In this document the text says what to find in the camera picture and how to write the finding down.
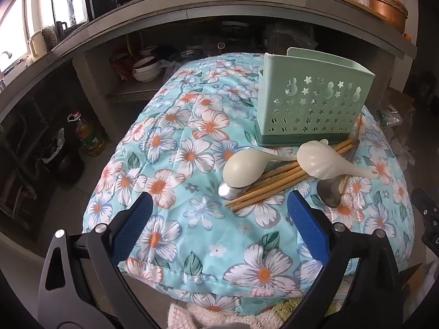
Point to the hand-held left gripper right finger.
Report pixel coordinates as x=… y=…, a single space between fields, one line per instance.
x=308 y=226

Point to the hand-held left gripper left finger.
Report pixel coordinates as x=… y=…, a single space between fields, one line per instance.
x=132 y=226

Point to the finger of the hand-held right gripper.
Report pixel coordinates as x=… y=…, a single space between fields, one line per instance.
x=427 y=209

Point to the metal spoon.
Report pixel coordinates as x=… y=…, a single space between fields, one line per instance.
x=228 y=192
x=329 y=193

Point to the bundle of bamboo chopsticks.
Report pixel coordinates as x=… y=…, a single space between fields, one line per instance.
x=264 y=190

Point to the white shell-shaped spoon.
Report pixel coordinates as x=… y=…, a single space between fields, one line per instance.
x=315 y=161

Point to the cream plastic rice spoon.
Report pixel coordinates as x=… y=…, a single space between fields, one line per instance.
x=243 y=169

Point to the green perforated utensil holder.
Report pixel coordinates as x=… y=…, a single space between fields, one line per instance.
x=308 y=85

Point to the floral blue blanket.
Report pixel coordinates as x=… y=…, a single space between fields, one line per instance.
x=178 y=192

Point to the small cardboard box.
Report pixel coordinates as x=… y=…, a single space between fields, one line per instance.
x=413 y=276

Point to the dark jar with plastic cover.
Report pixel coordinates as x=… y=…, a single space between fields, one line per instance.
x=68 y=169

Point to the pile of plastic bags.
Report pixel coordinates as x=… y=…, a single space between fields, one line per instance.
x=391 y=118

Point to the cooking oil bottle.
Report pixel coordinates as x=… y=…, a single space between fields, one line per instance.
x=89 y=137

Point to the large cardboard box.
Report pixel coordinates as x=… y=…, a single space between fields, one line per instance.
x=399 y=104

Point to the stack of white bowls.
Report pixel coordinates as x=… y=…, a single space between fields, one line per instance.
x=146 y=72

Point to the red snack packets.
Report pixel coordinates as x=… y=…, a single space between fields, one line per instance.
x=120 y=65

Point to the crumpled plastic bag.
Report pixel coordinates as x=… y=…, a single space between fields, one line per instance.
x=169 y=68

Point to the steel basin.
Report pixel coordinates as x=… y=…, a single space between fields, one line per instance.
x=190 y=54

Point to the copper basin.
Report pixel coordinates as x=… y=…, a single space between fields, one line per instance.
x=387 y=19

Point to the cream jug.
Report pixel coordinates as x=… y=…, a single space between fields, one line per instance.
x=36 y=44

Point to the brown round trivet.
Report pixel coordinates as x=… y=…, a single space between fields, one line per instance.
x=49 y=37

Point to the metal faucet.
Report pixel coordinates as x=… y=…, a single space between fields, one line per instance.
x=6 y=54

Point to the grey concrete kitchen counter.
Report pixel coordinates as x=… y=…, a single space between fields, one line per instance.
x=205 y=7

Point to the black glass-door cabinet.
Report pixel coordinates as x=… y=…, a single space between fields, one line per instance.
x=68 y=3

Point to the window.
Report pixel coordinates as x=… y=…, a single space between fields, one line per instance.
x=17 y=17

